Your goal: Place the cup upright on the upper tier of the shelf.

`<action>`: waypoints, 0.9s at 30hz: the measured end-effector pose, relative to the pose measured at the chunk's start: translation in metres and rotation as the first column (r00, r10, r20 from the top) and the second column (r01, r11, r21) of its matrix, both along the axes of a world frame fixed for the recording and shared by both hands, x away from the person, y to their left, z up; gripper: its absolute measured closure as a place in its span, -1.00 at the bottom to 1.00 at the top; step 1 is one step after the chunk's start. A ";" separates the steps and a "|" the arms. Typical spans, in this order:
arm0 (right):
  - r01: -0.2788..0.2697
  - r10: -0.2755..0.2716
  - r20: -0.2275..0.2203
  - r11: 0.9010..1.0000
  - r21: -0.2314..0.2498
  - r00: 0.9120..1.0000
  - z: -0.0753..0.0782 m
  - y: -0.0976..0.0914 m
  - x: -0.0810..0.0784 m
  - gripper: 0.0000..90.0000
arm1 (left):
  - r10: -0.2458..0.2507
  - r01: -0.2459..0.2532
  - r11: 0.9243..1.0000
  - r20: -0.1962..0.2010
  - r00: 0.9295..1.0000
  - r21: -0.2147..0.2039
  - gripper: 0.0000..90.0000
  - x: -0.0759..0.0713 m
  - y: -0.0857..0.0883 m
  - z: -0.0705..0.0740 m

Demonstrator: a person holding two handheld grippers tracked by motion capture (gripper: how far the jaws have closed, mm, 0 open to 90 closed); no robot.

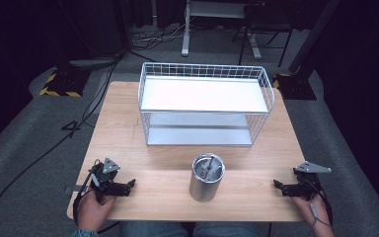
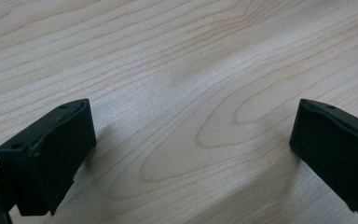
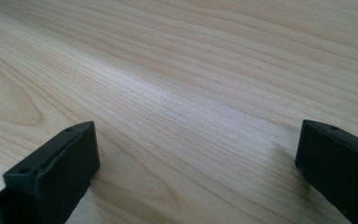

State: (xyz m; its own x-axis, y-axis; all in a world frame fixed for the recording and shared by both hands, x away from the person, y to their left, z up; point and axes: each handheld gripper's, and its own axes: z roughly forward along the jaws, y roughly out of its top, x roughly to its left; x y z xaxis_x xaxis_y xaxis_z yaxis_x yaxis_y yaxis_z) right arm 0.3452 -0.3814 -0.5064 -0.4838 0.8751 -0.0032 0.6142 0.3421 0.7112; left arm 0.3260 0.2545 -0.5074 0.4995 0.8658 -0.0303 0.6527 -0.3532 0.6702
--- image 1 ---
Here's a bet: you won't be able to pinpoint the white desk frame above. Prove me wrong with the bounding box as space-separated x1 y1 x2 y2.
181 0 264 60

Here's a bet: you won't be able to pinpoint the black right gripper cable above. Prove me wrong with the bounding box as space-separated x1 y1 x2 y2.
304 176 335 230

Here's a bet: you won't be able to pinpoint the person's blue sleeve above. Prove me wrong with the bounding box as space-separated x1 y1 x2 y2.
71 228 101 237

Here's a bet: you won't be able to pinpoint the long black floor cable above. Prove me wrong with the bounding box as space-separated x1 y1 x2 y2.
0 52 126 237

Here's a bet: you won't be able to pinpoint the black chair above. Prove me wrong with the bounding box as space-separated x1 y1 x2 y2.
231 2 294 68

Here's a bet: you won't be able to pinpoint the person's left hand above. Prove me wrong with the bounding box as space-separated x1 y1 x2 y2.
76 189 117 233

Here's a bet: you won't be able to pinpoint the white wire shelf rack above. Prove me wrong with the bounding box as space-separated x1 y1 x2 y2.
137 61 276 147

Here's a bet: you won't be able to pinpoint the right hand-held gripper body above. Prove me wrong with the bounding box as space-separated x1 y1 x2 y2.
284 160 333 200

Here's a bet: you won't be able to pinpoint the person's legs in jeans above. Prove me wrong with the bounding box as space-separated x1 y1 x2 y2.
119 220 271 237

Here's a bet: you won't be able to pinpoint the silver metal cup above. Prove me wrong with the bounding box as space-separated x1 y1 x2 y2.
189 151 227 203

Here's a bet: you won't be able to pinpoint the person's right hand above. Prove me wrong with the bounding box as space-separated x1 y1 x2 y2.
290 192 336 237

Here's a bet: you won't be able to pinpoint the bundle of floor cables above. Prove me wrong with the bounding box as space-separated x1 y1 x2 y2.
130 22 198 52

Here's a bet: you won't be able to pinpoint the black stand base striped tape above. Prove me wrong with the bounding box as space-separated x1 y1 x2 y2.
38 67 92 99
271 72 318 102

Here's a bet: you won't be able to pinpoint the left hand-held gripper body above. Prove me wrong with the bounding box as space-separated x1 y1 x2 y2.
89 157 130 202

